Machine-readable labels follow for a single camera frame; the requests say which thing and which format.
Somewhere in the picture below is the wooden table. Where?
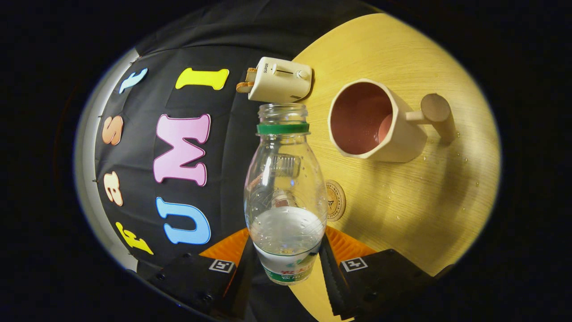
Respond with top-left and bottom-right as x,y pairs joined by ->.
288,13 -> 501,322

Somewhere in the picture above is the clear plastic juice bottle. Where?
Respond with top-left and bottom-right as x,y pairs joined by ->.
244,103 -> 328,285

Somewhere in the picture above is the round cork coaster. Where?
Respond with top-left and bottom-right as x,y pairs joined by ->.
325,179 -> 346,222

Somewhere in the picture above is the beige cup with wooden handle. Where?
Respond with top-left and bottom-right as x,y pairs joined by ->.
328,79 -> 456,163

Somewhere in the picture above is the black backdrop cloth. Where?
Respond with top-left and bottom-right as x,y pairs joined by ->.
92,0 -> 380,322

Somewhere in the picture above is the toasted bread slice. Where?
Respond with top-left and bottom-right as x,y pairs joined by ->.
236,67 -> 257,94

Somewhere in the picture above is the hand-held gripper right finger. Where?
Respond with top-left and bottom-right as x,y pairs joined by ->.
318,226 -> 436,322

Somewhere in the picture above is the white toaster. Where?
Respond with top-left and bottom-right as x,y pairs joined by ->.
248,57 -> 313,103

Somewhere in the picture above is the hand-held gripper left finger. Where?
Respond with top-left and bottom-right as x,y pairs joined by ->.
136,228 -> 257,320

